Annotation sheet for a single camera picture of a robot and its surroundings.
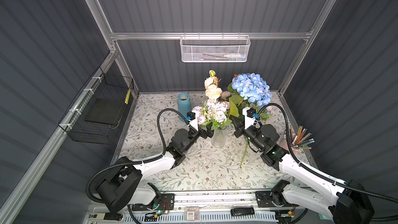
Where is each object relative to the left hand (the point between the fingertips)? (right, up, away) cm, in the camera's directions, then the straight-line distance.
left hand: (209, 117), depth 76 cm
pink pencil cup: (+41, -15, +7) cm, 44 cm away
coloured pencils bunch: (+49, -13, +7) cm, 51 cm away
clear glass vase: (+6, -13, +9) cm, 17 cm away
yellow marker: (-44, +11, +7) cm, 46 cm away
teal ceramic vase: (-14, +7, +17) cm, 23 cm away
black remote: (+15, -42, -6) cm, 45 cm away
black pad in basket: (-51, +3, 0) cm, 52 cm away
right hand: (+11, +1, -3) cm, 12 cm away
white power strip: (-48, -43, -9) cm, 65 cm away
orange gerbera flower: (+17, -11, -6) cm, 21 cm away
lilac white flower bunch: (+2, +3, -5) cm, 7 cm away
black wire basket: (-56, +17, +6) cm, 59 cm away
